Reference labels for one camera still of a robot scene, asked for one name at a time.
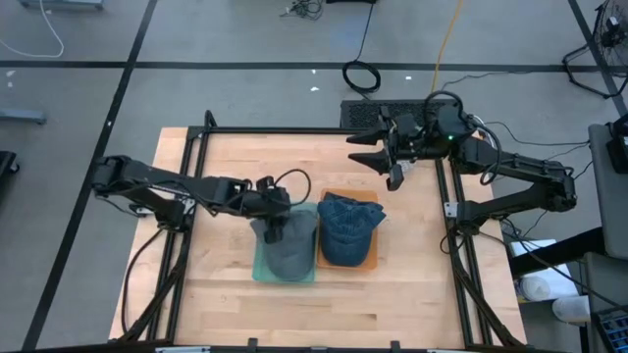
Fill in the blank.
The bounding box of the white paper roll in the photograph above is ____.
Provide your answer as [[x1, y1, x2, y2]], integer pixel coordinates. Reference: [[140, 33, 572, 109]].
[[551, 294, 593, 324], [519, 274, 580, 303]]

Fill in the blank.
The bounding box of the grey cabinet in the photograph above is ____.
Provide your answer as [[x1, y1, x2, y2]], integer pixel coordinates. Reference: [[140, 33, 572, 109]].
[[587, 122, 628, 261]]

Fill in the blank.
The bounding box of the black cable tangle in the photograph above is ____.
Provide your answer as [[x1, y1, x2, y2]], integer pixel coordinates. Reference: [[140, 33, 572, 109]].
[[279, 0, 325, 21]]

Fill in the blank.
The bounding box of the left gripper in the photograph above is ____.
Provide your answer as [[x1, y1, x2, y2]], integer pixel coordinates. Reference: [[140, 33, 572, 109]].
[[244, 188, 295, 245]]

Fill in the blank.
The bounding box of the orange translucent plastic bin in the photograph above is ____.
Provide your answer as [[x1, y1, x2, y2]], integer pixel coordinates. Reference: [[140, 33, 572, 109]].
[[316, 188, 380, 272]]

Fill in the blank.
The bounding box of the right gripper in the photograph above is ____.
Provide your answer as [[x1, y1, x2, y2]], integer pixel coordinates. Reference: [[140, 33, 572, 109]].
[[345, 106, 434, 192]]

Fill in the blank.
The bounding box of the black desk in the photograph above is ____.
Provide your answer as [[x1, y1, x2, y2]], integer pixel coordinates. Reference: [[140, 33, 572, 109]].
[[508, 226, 605, 277]]

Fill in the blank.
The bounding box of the black wheeled base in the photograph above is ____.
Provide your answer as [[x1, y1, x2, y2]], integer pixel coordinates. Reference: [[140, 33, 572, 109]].
[[0, 150, 21, 178]]

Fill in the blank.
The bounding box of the grey metal base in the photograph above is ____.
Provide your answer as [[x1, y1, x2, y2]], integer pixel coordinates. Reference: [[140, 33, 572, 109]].
[[18, 0, 105, 11]]

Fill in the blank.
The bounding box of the grey cap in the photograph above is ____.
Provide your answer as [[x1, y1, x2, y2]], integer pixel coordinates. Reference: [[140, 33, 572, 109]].
[[249, 209, 319, 283]]

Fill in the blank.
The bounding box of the black cable with coil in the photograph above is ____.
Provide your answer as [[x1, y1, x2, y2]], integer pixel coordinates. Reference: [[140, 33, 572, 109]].
[[341, 2, 383, 99]]

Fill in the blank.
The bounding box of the grey floor bar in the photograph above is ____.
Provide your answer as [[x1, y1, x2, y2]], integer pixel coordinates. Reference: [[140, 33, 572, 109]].
[[0, 107, 48, 125]]

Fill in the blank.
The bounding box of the white floor cable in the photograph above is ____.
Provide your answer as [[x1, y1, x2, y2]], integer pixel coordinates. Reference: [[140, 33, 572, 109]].
[[0, 0, 66, 59]]

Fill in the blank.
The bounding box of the black tray with blue cells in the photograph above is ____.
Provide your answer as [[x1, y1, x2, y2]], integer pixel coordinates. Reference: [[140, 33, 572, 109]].
[[590, 304, 628, 353]]

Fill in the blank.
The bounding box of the yellow hanging cable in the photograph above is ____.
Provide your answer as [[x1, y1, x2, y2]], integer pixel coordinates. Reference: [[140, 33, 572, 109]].
[[429, 0, 465, 99]]

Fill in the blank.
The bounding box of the black floor fan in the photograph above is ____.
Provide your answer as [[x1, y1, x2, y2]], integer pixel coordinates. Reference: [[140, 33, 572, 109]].
[[561, 0, 628, 99]]

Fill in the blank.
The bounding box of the black perforated metal case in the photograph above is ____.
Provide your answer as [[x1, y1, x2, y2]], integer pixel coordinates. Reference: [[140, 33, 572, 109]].
[[340, 98, 443, 129]]

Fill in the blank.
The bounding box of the black device on cabinet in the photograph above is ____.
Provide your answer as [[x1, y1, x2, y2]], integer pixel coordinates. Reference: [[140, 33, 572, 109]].
[[605, 113, 628, 176]]

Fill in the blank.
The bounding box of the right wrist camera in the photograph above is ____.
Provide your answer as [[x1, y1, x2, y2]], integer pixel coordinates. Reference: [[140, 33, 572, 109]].
[[394, 113, 419, 141]]

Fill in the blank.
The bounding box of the black aluminium table frame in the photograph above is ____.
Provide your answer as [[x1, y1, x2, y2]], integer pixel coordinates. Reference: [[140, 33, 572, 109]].
[[110, 110, 529, 352]]

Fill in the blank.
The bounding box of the teal translucent plastic bin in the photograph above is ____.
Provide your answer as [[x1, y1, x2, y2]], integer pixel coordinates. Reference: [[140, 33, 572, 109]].
[[252, 203, 320, 284]]

